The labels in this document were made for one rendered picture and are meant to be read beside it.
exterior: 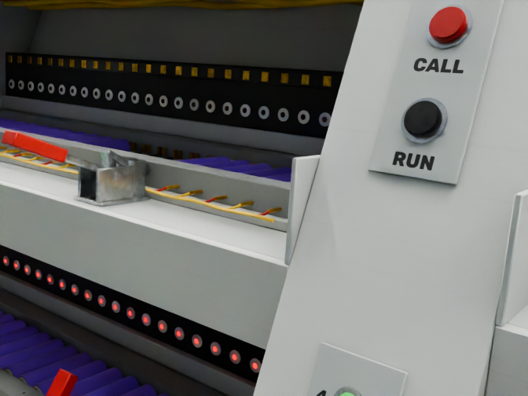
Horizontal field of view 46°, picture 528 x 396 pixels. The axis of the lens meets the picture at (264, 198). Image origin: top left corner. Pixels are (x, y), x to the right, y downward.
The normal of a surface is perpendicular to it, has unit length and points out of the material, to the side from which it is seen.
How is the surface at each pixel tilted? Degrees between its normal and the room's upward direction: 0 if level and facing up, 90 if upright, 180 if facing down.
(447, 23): 90
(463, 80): 90
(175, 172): 110
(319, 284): 90
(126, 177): 90
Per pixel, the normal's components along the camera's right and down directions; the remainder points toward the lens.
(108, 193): 0.79, 0.17
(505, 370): -0.61, 0.11
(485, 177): -0.54, -0.24
